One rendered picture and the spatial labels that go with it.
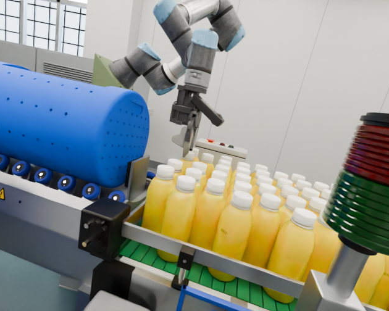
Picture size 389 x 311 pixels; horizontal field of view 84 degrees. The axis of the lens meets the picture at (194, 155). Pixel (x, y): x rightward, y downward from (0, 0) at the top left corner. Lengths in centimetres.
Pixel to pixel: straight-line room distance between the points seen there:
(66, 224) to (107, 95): 35
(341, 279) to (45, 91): 66
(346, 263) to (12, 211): 75
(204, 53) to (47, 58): 237
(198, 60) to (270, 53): 297
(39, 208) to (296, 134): 337
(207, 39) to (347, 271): 58
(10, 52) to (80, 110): 263
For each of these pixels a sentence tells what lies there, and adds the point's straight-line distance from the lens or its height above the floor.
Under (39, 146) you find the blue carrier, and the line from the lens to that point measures 65.
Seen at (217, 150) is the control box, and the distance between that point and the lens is 82.
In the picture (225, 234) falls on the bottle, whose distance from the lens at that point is 45.
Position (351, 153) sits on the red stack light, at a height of 123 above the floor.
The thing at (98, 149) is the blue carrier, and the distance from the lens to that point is 54.
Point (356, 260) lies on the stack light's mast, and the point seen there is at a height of 114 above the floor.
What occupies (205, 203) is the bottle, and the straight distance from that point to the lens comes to 47.
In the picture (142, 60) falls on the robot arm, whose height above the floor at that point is 138.
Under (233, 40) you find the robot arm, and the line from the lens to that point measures 109.
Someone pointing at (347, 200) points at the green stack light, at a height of 119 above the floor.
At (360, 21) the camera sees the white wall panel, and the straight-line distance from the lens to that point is 404.
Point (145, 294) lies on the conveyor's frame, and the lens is 51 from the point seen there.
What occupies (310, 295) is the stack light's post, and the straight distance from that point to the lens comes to 27.
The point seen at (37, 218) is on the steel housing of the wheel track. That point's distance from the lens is 73.
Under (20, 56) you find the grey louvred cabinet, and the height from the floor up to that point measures 132.
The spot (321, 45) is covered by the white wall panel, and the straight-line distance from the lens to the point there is 379.
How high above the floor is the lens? 124
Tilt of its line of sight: 14 degrees down
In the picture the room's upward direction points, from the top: 12 degrees clockwise
